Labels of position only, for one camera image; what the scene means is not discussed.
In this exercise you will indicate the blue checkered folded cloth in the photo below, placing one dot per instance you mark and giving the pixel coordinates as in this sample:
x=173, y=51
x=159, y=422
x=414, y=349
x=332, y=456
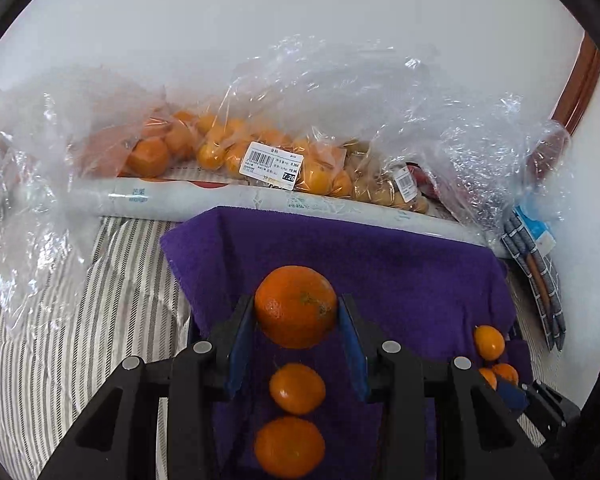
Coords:
x=535, y=270

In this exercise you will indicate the wooden door frame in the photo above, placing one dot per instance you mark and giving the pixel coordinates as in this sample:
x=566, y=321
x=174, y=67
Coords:
x=580, y=85

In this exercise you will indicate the clear bag of kumquats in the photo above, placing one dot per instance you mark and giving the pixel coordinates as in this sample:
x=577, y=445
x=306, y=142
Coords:
x=290, y=160

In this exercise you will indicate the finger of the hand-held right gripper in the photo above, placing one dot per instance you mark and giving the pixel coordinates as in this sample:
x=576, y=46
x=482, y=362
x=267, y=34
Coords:
x=510, y=395

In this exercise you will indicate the small orange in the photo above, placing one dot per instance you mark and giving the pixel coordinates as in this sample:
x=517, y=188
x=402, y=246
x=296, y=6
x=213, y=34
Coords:
x=506, y=372
x=489, y=342
x=487, y=377

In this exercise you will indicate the clear bag of longans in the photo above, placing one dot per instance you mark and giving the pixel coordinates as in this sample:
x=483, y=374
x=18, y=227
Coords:
x=395, y=185

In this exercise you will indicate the clear bag of mandarins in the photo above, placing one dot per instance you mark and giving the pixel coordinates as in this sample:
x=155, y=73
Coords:
x=155, y=150

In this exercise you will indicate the empty clear plastic bag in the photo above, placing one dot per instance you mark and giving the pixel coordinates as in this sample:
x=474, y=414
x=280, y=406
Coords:
x=30, y=200

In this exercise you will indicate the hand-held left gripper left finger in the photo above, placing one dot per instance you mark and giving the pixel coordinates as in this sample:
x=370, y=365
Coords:
x=240, y=350

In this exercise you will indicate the large orange mandarin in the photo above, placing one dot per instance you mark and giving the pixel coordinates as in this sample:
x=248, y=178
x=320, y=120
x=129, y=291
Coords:
x=290, y=446
x=297, y=389
x=296, y=307

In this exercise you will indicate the blue and white tissue pack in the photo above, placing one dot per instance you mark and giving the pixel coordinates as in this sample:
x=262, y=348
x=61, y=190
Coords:
x=532, y=220

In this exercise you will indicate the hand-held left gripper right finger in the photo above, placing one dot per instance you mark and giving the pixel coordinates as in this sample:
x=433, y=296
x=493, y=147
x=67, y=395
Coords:
x=352, y=350

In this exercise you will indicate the white paper roll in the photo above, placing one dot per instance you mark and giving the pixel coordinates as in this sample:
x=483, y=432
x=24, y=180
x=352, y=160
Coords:
x=230, y=200

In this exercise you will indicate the purple towel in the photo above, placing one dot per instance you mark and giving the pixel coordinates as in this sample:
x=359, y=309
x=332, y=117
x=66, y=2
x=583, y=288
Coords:
x=405, y=280

